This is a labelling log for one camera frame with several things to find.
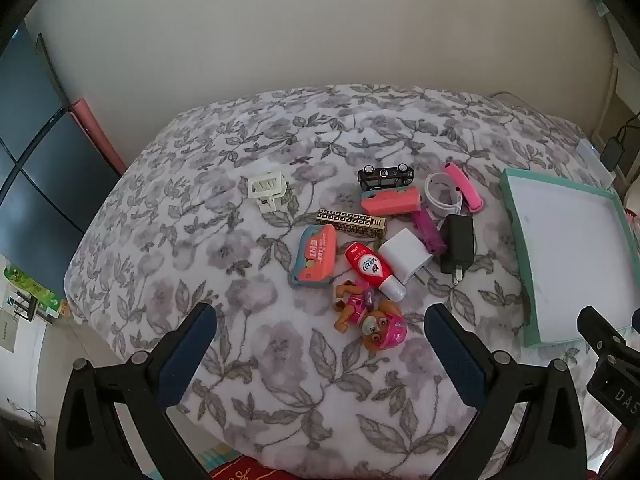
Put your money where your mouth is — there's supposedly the black charger plug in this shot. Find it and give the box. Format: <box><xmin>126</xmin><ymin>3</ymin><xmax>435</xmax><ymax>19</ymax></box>
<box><xmin>439</xmin><ymin>214</ymin><xmax>475</xmax><ymax>286</ymax></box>

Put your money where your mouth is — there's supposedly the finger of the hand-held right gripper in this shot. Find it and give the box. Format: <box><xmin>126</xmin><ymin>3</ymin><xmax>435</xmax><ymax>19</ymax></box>
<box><xmin>576</xmin><ymin>305</ymin><xmax>633</xmax><ymax>361</ymax></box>

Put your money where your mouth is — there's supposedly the teal white tray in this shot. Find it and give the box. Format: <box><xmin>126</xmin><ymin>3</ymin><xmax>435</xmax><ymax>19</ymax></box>
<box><xmin>499</xmin><ymin>167</ymin><xmax>640</xmax><ymax>348</ymax></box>

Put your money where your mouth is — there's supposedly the large coral blue case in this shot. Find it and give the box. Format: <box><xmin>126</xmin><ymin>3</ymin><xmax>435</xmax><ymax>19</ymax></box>
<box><xmin>288</xmin><ymin>223</ymin><xmax>337</xmax><ymax>287</ymax></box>

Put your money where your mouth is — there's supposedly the pink plastic strap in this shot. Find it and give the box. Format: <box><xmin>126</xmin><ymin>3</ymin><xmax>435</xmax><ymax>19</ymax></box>
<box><xmin>444</xmin><ymin>161</ymin><xmax>484</xmax><ymax>212</ymax></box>

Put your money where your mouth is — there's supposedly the white band loop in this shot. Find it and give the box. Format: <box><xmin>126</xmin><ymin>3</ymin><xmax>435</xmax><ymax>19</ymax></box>
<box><xmin>425</xmin><ymin>172</ymin><xmax>463</xmax><ymax>217</ymax></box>

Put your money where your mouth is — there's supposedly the gold patterned box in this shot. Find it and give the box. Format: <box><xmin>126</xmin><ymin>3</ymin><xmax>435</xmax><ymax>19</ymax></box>
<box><xmin>315</xmin><ymin>208</ymin><xmax>387</xmax><ymax>237</ymax></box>

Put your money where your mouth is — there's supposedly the black toy car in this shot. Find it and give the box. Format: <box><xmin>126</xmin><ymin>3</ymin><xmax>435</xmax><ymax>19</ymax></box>
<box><xmin>357</xmin><ymin>162</ymin><xmax>416</xmax><ymax>192</ymax></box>

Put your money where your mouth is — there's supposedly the green cardboard box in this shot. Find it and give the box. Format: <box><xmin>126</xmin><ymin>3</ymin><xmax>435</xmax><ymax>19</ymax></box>
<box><xmin>4</xmin><ymin>266</ymin><xmax>63</xmax><ymax>321</ymax></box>

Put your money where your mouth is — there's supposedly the grey cable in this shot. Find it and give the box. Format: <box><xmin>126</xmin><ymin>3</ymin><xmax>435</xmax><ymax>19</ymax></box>
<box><xmin>487</xmin><ymin>91</ymin><xmax>531</xmax><ymax>106</ymax></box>

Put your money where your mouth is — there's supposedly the magenta plastic tube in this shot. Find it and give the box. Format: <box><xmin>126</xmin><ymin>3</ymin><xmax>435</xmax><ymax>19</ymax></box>
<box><xmin>411</xmin><ymin>208</ymin><xmax>447</xmax><ymax>256</ymax></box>

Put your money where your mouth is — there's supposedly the red floor mat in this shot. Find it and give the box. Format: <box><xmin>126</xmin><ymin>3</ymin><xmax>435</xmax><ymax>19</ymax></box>
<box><xmin>210</xmin><ymin>462</ymin><xmax>281</xmax><ymax>480</ymax></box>

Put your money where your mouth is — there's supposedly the cream plastic clip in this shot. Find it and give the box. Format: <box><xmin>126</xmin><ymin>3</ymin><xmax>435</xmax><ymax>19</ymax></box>
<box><xmin>248</xmin><ymin>172</ymin><xmax>290</xmax><ymax>212</ymax></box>

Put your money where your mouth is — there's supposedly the puppy toy figure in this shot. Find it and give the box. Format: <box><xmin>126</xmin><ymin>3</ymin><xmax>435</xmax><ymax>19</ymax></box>
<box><xmin>333</xmin><ymin>282</ymin><xmax>408</xmax><ymax>352</ymax></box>

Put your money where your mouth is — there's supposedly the black power adapter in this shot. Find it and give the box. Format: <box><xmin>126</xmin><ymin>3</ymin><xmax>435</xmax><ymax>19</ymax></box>
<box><xmin>600</xmin><ymin>136</ymin><xmax>623</xmax><ymax>171</ymax></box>

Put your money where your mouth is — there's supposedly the small coral teal case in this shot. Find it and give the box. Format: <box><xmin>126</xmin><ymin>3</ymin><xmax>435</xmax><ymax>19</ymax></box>
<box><xmin>361</xmin><ymin>186</ymin><xmax>423</xmax><ymax>217</ymax></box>

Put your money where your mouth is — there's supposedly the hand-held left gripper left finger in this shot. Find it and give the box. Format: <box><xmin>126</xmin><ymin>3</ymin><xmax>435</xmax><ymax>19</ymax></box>
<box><xmin>54</xmin><ymin>302</ymin><xmax>218</xmax><ymax>480</ymax></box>

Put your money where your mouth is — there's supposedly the white power strip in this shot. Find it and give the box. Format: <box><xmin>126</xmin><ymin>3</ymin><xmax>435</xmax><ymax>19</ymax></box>
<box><xmin>575</xmin><ymin>140</ymin><xmax>617</xmax><ymax>191</ymax></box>

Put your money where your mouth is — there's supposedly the dark blue wardrobe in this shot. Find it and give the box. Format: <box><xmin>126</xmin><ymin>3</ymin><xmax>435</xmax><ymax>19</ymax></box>
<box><xmin>0</xmin><ymin>20</ymin><xmax>123</xmax><ymax>261</ymax></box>

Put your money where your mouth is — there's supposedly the red white bottle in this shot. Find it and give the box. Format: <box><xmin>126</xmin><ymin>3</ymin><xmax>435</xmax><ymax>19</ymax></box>
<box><xmin>344</xmin><ymin>241</ymin><xmax>407</xmax><ymax>302</ymax></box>

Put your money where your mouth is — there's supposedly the white charger plug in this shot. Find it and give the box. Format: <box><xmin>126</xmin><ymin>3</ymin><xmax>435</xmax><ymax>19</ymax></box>
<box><xmin>378</xmin><ymin>228</ymin><xmax>433</xmax><ymax>286</ymax></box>

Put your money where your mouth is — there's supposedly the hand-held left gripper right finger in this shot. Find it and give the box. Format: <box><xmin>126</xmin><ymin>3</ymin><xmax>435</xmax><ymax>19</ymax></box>
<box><xmin>424</xmin><ymin>302</ymin><xmax>588</xmax><ymax>480</ymax></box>

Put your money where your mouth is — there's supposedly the pink rolled mat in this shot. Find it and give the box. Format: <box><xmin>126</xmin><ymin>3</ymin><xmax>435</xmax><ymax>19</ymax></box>
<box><xmin>70</xmin><ymin>99</ymin><xmax>127</xmax><ymax>176</ymax></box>

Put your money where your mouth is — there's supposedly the floral grey white blanket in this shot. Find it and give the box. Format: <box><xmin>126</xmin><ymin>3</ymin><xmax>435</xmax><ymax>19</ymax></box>
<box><xmin>62</xmin><ymin>84</ymin><xmax>640</xmax><ymax>476</ymax></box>

